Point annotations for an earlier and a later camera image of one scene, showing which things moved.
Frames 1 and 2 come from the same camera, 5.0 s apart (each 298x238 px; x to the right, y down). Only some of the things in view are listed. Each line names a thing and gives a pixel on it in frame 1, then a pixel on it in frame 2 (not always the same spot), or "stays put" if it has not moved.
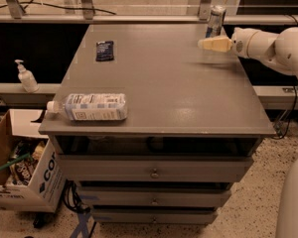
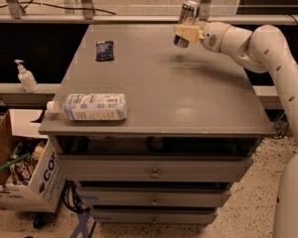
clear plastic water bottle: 91,106 stays put
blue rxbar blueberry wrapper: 104,51 stays put
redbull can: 216,21 → 188,15
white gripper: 240,44 → 213,36
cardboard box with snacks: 30,183 stays put
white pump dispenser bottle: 27,79 stays put
